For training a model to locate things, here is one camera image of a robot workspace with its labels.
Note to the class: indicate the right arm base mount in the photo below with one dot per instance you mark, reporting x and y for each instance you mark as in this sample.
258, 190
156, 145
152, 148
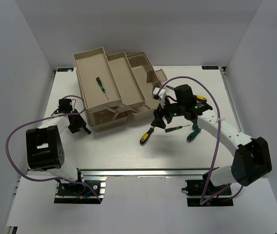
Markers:
194, 188

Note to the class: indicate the yellow-black screwdriver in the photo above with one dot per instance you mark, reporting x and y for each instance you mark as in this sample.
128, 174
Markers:
146, 136

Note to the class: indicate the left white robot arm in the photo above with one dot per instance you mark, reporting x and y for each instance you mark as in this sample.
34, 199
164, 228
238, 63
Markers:
45, 150

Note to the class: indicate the yellow-black file tool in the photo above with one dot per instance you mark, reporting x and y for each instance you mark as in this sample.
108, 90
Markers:
200, 98

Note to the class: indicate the beige tool box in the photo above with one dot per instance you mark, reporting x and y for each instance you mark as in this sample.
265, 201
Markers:
129, 81

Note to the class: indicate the aluminium table frame rail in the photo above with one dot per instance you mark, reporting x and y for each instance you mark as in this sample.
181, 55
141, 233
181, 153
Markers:
119, 148

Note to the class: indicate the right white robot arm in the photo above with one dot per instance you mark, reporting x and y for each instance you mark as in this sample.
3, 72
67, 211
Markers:
251, 155

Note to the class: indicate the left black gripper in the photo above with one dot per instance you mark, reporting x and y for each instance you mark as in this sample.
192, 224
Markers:
80, 124

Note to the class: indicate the small green-black screwdriver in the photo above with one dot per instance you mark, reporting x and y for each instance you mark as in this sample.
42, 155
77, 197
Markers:
101, 86
171, 129

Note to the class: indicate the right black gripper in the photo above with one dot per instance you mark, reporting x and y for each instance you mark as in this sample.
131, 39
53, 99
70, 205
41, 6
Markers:
161, 111

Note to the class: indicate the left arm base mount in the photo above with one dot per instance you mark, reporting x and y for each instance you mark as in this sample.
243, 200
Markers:
68, 193

